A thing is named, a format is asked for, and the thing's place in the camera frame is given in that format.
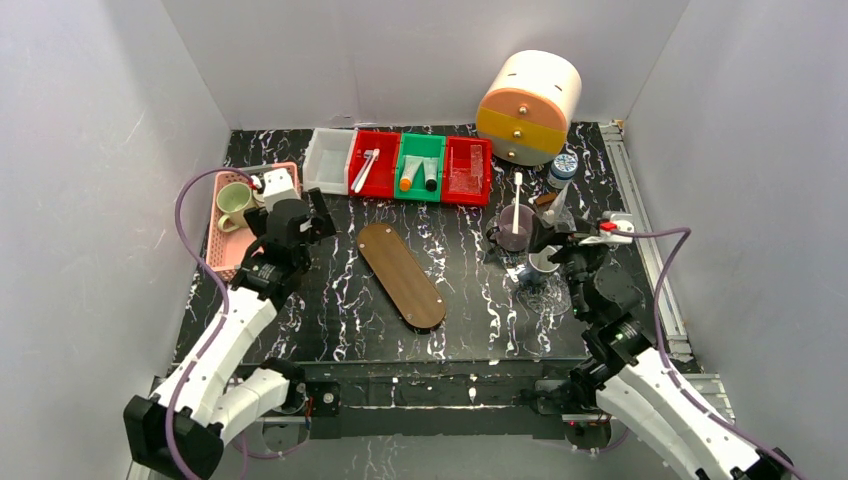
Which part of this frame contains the white toothbrush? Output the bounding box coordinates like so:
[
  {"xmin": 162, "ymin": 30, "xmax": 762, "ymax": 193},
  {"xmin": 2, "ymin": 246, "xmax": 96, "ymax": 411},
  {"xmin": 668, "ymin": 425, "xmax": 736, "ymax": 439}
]
[
  {"xmin": 511, "ymin": 171, "xmax": 523, "ymax": 235},
  {"xmin": 352, "ymin": 149, "xmax": 381, "ymax": 193}
]

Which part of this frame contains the green toothpaste bin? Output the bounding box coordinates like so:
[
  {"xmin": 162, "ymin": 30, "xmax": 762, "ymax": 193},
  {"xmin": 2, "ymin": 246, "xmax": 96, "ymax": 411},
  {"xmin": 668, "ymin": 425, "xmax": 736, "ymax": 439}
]
[{"xmin": 394, "ymin": 133, "xmax": 447, "ymax": 202}]

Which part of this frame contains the aluminium side rail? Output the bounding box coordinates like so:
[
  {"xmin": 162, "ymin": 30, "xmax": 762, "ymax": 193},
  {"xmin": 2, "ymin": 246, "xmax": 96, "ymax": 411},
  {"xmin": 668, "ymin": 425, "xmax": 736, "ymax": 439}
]
[{"xmin": 599, "ymin": 120, "xmax": 737, "ymax": 425}]

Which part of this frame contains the white blue-handled mug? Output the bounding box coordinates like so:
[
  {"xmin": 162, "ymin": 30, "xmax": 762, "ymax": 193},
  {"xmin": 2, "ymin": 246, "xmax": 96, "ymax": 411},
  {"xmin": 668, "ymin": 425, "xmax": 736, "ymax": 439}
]
[{"xmin": 517, "ymin": 245, "xmax": 560, "ymax": 285}]

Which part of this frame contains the green ceramic mug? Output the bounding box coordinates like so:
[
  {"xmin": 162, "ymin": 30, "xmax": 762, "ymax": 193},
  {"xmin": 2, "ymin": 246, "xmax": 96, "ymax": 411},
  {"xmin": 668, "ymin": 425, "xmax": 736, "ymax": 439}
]
[{"xmin": 216, "ymin": 182, "xmax": 259, "ymax": 233}]

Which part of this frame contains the black cap toothpaste tube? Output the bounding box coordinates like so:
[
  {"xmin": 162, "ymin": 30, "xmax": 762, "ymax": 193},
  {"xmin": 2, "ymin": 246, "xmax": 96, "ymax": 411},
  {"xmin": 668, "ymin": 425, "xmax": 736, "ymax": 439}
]
[{"xmin": 422, "ymin": 157, "xmax": 440, "ymax": 192}]

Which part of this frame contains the pink plastic basket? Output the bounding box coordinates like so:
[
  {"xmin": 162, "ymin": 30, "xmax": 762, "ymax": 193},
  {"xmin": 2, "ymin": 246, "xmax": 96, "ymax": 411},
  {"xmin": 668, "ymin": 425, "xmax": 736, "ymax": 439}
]
[{"xmin": 205, "ymin": 162, "xmax": 301, "ymax": 283}]

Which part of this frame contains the blue white small jar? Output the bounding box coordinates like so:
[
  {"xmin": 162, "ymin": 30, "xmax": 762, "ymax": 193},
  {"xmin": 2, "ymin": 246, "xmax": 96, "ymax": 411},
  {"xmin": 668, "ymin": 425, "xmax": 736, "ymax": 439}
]
[{"xmin": 547, "ymin": 153, "xmax": 579, "ymax": 190}]

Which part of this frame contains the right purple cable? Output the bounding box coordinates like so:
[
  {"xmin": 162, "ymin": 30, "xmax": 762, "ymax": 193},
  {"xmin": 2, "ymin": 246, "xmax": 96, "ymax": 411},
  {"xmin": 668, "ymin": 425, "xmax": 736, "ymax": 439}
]
[{"xmin": 612, "ymin": 227, "xmax": 806, "ymax": 480}]

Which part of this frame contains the black front base bar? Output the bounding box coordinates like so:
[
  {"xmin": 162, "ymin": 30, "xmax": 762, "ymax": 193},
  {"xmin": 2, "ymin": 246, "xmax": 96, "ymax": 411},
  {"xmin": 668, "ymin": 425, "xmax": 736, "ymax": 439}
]
[{"xmin": 297, "ymin": 360, "xmax": 622, "ymax": 449}]

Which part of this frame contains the brown oval wooden tray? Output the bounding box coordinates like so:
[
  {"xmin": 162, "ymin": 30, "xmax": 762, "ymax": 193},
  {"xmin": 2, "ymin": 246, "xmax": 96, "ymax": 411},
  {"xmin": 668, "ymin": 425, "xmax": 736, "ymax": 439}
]
[{"xmin": 356, "ymin": 223, "xmax": 447, "ymax": 330}]

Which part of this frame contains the purple cable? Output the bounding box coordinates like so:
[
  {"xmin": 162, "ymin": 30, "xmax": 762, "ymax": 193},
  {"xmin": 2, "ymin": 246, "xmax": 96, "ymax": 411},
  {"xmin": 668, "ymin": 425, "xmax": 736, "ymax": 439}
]
[
  {"xmin": 612, "ymin": 227, "xmax": 806, "ymax": 480},
  {"xmin": 164, "ymin": 166, "xmax": 313, "ymax": 480}
]

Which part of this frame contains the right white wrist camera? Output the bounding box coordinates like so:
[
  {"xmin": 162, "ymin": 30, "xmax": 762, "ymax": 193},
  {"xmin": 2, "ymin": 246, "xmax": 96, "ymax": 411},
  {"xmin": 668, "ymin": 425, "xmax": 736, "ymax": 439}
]
[{"xmin": 574, "ymin": 211, "xmax": 635, "ymax": 246}]

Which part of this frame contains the clear wooden-ended toothbrush holder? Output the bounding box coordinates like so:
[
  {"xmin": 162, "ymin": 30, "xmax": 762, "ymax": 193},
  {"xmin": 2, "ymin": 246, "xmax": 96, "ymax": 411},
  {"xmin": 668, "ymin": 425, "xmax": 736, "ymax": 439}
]
[{"xmin": 533, "ymin": 192, "xmax": 558, "ymax": 210}]

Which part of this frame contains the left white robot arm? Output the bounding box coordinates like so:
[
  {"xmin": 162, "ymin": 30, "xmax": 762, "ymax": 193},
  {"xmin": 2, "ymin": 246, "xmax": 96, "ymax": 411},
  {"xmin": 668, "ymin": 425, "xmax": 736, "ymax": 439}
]
[{"xmin": 123, "ymin": 188, "xmax": 336, "ymax": 479}]

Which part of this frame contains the white plastic bin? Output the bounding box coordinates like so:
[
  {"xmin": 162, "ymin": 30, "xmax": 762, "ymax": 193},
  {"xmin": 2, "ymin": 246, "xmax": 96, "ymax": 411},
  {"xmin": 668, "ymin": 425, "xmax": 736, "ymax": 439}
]
[{"xmin": 302, "ymin": 128, "xmax": 357, "ymax": 196}]

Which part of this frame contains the orange cap toothpaste tube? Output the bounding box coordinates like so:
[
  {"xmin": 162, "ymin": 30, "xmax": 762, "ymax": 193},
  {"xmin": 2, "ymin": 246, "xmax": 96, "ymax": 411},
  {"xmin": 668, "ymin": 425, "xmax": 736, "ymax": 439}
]
[{"xmin": 398, "ymin": 159, "xmax": 421, "ymax": 192}]

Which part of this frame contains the clear acrylic holder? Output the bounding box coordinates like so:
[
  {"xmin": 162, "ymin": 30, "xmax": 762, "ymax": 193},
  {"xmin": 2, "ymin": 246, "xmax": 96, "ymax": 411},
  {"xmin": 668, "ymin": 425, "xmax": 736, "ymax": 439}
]
[{"xmin": 453, "ymin": 145, "xmax": 484, "ymax": 194}]

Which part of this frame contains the red cap toothpaste tube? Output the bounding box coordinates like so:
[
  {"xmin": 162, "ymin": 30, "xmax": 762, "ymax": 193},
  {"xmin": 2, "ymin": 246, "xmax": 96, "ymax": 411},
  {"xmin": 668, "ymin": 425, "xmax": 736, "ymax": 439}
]
[{"xmin": 542, "ymin": 183, "xmax": 573, "ymax": 227}]

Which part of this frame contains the round drawer cabinet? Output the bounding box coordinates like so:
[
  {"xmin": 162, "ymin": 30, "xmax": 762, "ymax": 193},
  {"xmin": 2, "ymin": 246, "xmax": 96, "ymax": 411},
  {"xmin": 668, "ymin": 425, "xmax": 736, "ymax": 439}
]
[{"xmin": 475, "ymin": 50, "xmax": 582, "ymax": 166}]

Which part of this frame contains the red toothbrush bin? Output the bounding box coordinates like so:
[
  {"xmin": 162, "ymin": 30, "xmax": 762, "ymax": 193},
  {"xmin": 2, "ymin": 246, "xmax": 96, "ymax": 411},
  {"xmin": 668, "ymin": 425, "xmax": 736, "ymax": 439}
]
[{"xmin": 348, "ymin": 130, "xmax": 401, "ymax": 199}]

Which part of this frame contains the red holder bin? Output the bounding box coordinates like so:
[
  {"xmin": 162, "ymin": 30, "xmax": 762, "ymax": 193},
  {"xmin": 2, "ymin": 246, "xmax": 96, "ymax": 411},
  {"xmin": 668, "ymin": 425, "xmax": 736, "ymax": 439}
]
[{"xmin": 441, "ymin": 136, "xmax": 492, "ymax": 206}]

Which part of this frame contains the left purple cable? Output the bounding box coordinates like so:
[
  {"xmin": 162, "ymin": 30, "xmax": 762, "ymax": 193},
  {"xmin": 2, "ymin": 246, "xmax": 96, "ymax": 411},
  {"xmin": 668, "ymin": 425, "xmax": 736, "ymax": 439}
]
[{"xmin": 164, "ymin": 166, "xmax": 313, "ymax": 480}]

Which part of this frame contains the purple ceramic mug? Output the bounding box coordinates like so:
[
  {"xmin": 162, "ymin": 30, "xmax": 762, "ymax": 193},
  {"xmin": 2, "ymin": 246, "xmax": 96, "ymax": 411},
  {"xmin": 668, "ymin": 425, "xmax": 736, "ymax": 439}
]
[{"xmin": 485, "ymin": 204, "xmax": 534, "ymax": 252}]

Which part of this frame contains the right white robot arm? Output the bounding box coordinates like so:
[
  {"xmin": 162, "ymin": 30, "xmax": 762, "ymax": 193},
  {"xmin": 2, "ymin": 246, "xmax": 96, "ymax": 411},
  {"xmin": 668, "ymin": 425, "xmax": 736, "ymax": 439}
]
[{"xmin": 522, "ymin": 212, "xmax": 802, "ymax": 479}]

